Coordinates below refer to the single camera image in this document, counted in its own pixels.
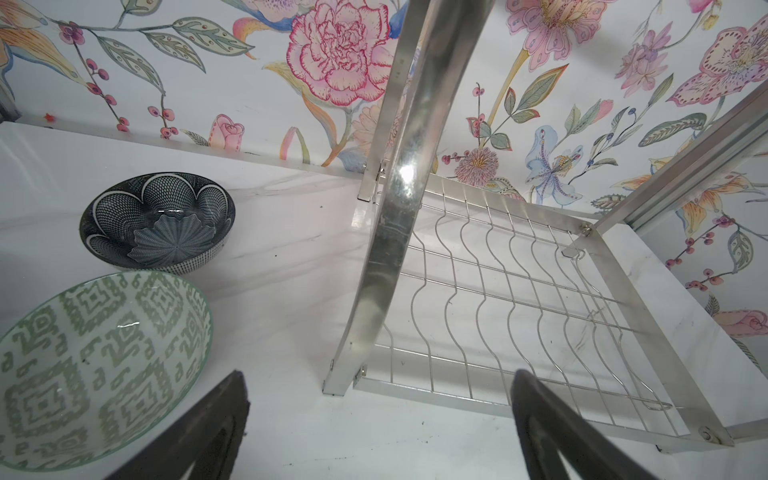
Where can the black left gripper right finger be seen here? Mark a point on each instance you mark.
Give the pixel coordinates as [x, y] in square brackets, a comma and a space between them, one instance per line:
[552, 436]

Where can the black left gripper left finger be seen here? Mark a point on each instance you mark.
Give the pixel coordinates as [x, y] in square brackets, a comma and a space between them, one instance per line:
[203, 443]

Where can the stainless steel dish rack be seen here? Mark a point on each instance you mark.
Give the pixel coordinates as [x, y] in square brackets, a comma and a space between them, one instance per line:
[463, 290]

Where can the green geometric pattern bowl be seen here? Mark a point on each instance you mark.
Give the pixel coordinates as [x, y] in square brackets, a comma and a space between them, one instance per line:
[97, 366]

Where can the black patterned bowl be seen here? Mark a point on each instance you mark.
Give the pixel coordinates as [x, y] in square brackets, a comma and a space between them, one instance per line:
[173, 222]

